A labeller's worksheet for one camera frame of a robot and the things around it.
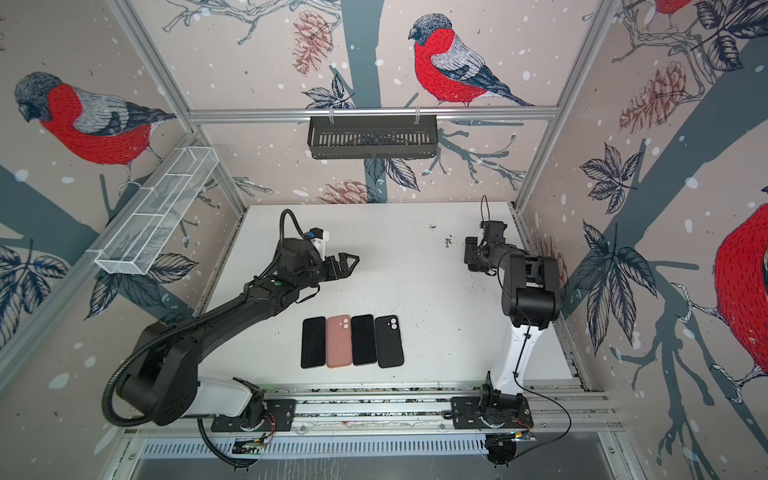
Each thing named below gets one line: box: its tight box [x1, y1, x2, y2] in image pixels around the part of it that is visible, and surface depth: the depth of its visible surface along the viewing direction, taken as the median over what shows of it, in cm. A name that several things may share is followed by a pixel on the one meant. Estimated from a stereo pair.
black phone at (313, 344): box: [301, 316, 326, 369], surface depth 88 cm
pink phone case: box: [326, 314, 352, 368], surface depth 87 cm
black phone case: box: [375, 315, 404, 368], surface depth 87 cm
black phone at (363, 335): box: [351, 314, 377, 366], surface depth 87 cm
